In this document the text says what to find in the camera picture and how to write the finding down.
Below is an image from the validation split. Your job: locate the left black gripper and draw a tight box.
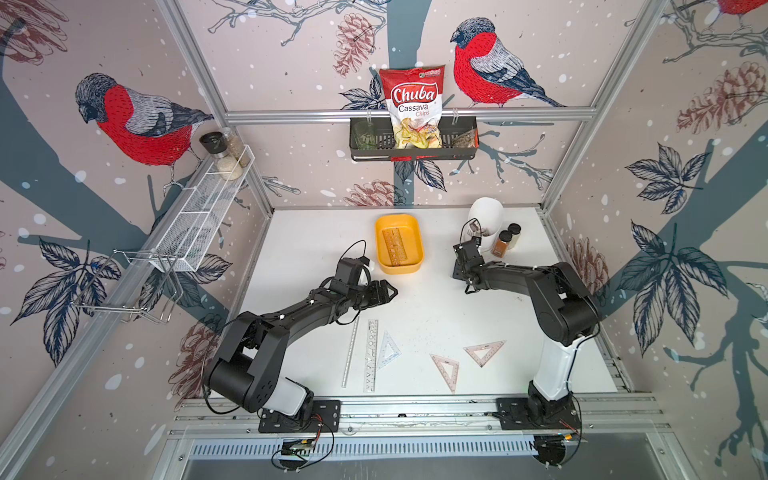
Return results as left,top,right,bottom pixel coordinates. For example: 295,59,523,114
347,278,399,309

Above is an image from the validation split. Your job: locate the long pink ruler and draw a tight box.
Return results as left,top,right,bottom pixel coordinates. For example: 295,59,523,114
383,228,400,266

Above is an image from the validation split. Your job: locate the short clear stencil ruler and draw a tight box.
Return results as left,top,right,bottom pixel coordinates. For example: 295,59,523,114
395,227,414,266

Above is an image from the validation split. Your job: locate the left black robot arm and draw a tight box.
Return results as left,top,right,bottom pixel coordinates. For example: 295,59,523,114
202,278,398,417

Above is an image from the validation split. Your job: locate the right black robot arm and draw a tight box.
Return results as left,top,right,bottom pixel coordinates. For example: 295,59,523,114
452,240,602,424

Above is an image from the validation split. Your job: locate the yellow plastic storage box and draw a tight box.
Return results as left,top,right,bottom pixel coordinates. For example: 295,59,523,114
375,214,424,275

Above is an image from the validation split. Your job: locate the brown spice jar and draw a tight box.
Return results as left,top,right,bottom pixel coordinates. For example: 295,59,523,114
491,230,514,258

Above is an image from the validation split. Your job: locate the thin clear straight ruler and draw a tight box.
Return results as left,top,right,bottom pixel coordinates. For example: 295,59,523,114
341,320,359,389

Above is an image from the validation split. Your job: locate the white utensil holder cup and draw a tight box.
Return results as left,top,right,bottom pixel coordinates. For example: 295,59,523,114
466,197,504,240

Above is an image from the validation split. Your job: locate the clear shape stencil ruler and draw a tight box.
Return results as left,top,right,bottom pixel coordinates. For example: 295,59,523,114
364,319,379,393

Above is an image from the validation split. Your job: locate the blue clear set square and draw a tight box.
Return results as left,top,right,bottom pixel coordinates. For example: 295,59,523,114
377,331,402,370

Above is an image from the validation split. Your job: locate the pink flat set square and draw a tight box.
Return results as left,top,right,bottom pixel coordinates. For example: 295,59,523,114
463,340,506,368

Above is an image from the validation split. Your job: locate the pink triangle set square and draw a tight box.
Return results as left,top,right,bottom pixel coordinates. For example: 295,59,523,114
430,354,460,393

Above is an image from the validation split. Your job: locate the black hanging basket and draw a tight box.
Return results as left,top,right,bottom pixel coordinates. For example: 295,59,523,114
349,117,479,162

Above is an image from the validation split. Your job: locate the red Chuba chips bag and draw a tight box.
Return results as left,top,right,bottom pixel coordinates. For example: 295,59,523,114
379,66,445,149

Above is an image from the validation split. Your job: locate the glass spice jar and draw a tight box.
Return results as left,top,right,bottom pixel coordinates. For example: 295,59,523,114
221,127,250,169

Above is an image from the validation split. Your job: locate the black lid grinder jar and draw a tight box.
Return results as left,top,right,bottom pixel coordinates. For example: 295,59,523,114
199,131,230,160

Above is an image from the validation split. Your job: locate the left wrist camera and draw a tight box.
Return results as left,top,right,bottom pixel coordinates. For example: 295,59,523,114
333,256,371,287

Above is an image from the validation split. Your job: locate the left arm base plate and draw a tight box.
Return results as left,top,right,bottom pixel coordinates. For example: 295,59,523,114
258,399,342,434

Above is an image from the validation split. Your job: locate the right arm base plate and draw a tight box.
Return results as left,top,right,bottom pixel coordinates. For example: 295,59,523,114
492,395,582,431

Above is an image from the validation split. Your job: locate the white wire shelf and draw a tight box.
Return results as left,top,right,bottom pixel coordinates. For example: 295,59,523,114
149,146,255,272

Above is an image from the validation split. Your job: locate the wire cup hanger rack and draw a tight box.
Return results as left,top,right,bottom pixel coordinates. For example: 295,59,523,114
70,249,184,325

